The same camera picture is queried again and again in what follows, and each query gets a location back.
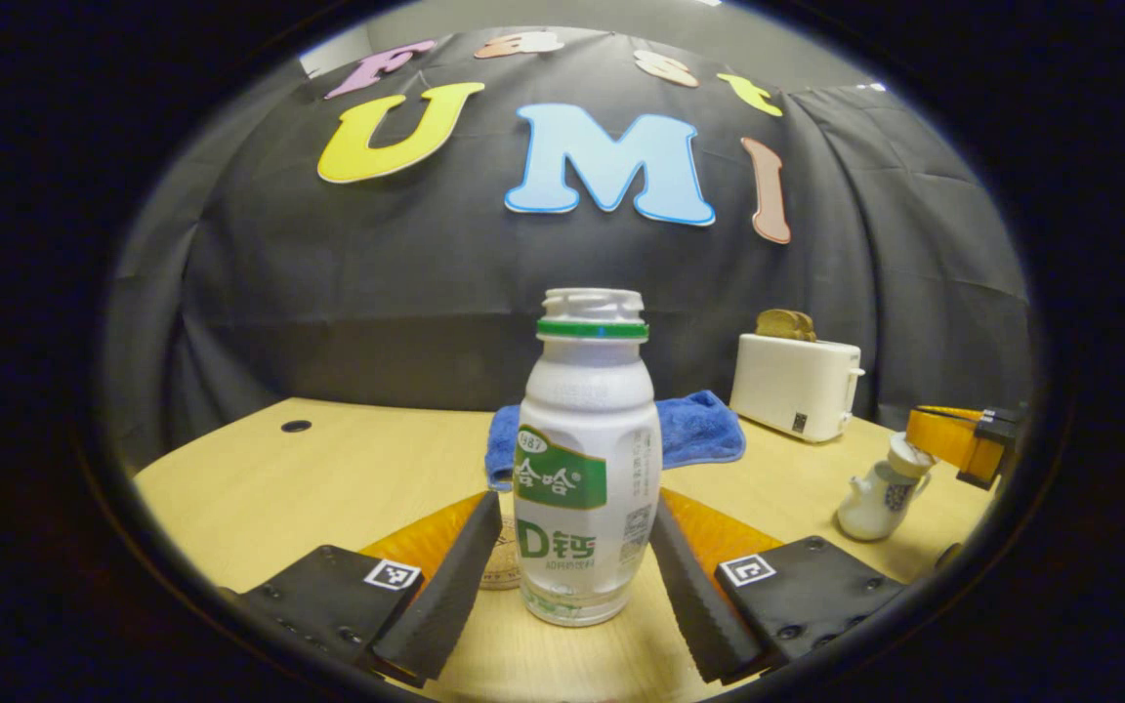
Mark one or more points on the white toaster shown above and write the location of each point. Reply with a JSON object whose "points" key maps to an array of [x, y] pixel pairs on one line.
{"points": [[792, 386]]}

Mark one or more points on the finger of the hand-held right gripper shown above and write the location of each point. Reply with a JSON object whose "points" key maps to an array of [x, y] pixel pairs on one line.
{"points": [[987, 444]]}

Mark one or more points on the black backdrop cloth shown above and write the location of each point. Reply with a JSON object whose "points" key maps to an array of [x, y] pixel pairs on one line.
{"points": [[328, 293]]}

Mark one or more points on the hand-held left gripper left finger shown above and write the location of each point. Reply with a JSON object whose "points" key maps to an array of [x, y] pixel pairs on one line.
{"points": [[450, 586]]}

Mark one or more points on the brown bread slice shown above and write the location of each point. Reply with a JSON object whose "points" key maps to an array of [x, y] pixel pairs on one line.
{"points": [[809, 330], [777, 325]]}

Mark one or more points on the white blue-flowered teacup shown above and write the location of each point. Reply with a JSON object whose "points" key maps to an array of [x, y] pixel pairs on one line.
{"points": [[870, 508]]}

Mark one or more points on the blue towel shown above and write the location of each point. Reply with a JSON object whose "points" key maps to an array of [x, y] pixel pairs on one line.
{"points": [[699, 430]]}

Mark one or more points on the white plastic water bottle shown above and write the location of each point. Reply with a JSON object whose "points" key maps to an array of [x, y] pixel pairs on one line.
{"points": [[582, 410]]}

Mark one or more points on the black table grommet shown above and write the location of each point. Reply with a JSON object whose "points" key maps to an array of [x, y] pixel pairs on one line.
{"points": [[296, 426]]}

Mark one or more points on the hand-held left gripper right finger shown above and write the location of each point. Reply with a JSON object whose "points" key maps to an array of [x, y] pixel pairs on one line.
{"points": [[694, 605]]}

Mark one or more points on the white teacup lid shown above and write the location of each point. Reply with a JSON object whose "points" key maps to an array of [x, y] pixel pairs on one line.
{"points": [[909, 457]]}

